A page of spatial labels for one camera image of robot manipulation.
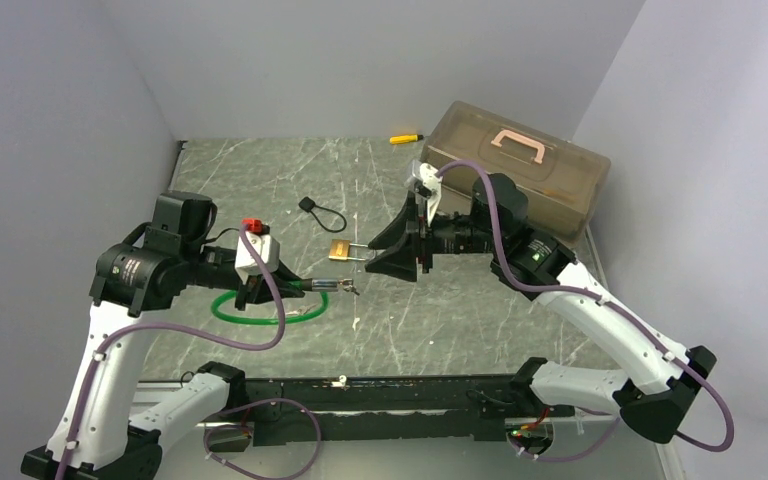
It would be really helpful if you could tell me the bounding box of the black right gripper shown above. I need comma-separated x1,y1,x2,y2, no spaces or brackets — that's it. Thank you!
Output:
366,190,503,281

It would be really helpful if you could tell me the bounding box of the green cable lock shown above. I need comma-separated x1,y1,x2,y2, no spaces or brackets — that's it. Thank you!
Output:
210,276,346,327

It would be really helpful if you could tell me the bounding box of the brass padlock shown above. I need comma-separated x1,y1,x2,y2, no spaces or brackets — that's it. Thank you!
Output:
327,239,376,262

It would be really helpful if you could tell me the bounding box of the silver key bunch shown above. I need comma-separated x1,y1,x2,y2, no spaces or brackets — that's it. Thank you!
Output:
338,279,360,296

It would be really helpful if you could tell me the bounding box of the small silver key pair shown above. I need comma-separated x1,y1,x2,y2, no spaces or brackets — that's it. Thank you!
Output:
292,305,316,316

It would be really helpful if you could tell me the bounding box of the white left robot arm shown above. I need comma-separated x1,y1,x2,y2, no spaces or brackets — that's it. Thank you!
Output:
20,191,303,479

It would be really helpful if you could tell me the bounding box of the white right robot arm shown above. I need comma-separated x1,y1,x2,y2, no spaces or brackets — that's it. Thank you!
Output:
365,173,717,444

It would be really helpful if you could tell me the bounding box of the yellow screwdriver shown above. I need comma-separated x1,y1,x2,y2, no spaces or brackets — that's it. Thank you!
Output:
389,134,424,145

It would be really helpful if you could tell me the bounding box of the translucent brown toolbox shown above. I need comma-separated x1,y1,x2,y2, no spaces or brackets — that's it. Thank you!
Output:
420,101,611,247

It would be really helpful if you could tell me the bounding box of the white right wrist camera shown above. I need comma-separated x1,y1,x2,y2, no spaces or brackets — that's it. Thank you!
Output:
406,160,442,225

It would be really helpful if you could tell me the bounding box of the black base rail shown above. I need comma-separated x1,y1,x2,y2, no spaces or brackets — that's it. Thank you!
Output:
209,374,575,446

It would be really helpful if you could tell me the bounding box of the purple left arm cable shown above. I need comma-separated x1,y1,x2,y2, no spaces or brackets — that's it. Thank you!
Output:
52,225,324,480

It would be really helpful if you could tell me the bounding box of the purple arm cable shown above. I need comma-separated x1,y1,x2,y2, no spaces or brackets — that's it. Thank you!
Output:
433,158,735,464
52,225,324,480

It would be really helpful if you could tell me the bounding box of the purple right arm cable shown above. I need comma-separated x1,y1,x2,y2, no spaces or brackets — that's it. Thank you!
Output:
433,158,735,464

